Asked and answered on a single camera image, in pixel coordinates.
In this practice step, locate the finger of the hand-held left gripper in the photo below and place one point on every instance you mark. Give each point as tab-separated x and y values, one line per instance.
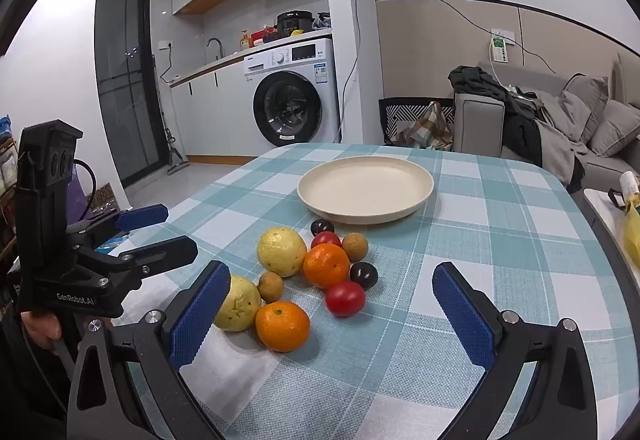
145	215
170	252

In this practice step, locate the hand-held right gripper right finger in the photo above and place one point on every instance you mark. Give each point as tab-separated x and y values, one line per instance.
462	315

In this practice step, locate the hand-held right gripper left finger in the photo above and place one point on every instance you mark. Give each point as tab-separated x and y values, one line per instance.
200	315

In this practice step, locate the yellow-green guava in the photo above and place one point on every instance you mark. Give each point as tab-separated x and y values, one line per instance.
242	305
281	252

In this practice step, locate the brown longan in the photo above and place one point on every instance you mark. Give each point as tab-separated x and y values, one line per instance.
355	247
270	287

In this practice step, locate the orange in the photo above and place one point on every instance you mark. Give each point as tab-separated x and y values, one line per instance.
282	326
326	266

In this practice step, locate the cream round plate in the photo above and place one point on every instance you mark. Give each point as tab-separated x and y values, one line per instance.
365	190

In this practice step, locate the person's left hand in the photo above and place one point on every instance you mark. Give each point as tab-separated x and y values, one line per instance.
42	327

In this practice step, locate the brown patterned box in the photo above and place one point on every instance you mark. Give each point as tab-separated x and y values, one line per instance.
105	200

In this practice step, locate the purple bag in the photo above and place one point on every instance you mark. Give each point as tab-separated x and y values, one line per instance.
80	200

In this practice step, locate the grey stick vacuum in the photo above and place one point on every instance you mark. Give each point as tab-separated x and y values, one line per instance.
176	162

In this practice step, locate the teal checked tablecloth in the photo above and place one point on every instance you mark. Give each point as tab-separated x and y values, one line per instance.
475	245

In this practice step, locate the cluttered shelf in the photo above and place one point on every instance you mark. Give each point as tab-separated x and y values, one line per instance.
7	170

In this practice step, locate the dark purple cherry tomato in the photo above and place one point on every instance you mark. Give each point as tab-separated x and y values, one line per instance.
363	275
321	225

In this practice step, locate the red cherry tomato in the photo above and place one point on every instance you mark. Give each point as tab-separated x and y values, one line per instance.
345	298
326	239

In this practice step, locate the white base cabinet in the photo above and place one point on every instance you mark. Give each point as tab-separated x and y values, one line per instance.
210	110

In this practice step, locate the dark glass door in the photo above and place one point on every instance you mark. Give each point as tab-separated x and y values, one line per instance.
125	85

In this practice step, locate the white side table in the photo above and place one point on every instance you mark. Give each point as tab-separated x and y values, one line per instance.
605	220

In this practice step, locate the chrome kitchen faucet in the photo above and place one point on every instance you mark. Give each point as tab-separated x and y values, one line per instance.
221	51

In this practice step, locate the white washing machine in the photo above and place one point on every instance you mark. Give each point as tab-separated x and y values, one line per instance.
295	107

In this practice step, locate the checked cloth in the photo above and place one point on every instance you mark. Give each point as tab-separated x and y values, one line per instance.
425	130

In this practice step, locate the yellow bag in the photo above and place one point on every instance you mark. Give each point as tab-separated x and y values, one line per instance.
634	235

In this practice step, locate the grey sofa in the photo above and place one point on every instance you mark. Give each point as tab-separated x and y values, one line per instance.
477	125

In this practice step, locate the dark jacket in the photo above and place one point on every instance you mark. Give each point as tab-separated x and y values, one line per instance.
520	130

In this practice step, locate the grey blanket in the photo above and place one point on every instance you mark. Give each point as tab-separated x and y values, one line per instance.
560	145

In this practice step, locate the yellow soap bottle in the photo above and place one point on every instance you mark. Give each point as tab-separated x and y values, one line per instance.
244	42

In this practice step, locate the black patterned basket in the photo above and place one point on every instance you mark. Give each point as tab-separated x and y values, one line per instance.
395	115

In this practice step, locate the red box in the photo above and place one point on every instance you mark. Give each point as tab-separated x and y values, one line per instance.
260	37

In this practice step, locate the grey pillow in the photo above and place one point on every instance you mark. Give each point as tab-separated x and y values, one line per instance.
615	127
585	105

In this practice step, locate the black multicooker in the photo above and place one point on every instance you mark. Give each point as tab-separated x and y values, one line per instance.
295	22

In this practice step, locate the dark blue bag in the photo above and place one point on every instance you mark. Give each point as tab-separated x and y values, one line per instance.
321	22

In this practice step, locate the green white wall device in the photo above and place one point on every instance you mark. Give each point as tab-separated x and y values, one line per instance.
498	51

